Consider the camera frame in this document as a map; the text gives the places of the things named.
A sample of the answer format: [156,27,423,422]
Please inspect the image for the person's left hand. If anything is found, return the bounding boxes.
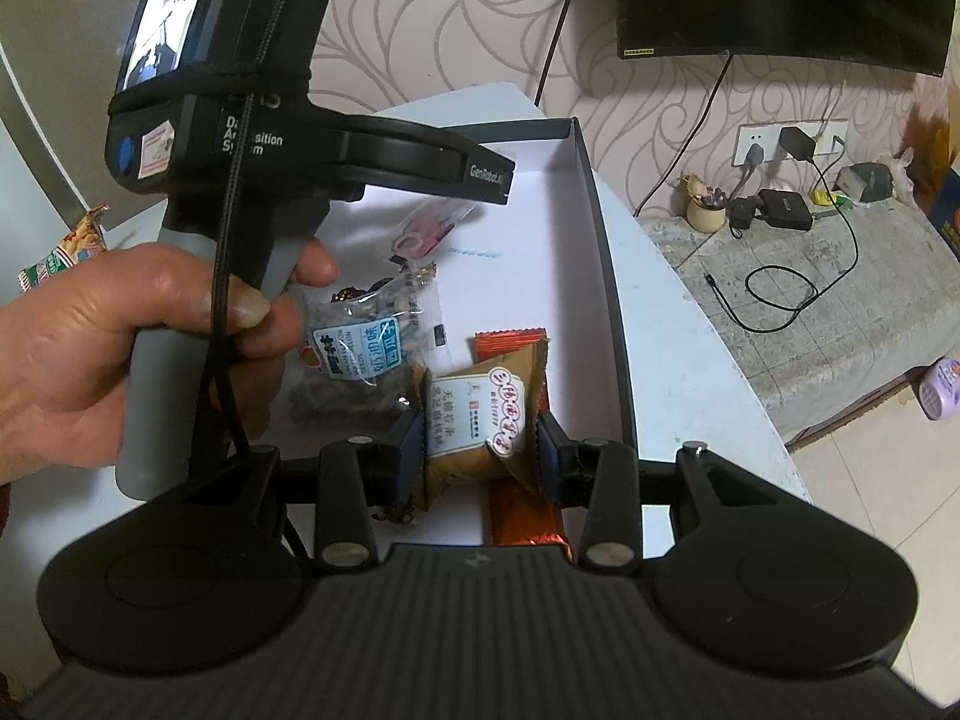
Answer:
[2,244,302,486]

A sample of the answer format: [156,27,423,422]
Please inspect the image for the orange snack packet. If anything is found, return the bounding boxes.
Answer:
[473,328,573,559]

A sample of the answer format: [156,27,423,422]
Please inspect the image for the grey patterned low cabinet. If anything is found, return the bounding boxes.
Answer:
[643,202,958,439]

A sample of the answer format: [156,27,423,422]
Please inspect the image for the clear dried fruit packet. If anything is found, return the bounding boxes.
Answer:
[286,262,451,422]

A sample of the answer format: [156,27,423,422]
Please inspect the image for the pink clear small packet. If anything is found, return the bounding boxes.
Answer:
[389,199,477,265]

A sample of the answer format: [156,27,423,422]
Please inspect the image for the green prawn cracker bag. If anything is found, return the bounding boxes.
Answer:
[18,203,110,293]

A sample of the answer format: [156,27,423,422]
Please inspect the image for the small ceramic pot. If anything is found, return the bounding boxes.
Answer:
[682,174,727,234]

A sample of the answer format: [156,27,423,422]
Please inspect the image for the white wall power outlet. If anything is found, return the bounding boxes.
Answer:
[732,117,850,168]

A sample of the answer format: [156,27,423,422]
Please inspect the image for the black charging cable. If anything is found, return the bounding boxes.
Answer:
[704,156,861,334]

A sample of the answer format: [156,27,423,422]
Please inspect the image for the black shallow cardboard box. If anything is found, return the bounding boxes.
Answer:
[285,121,635,564]

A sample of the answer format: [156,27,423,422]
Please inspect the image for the tan pastry snack packet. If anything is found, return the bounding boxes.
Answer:
[425,337,548,496]

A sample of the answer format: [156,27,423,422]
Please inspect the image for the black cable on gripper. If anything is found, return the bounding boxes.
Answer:
[202,0,313,564]

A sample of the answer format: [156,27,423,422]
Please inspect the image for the black power adapter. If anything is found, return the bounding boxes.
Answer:
[727,188,814,232]

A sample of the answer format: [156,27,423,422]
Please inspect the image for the purple round jar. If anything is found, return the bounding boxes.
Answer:
[918,358,960,421]

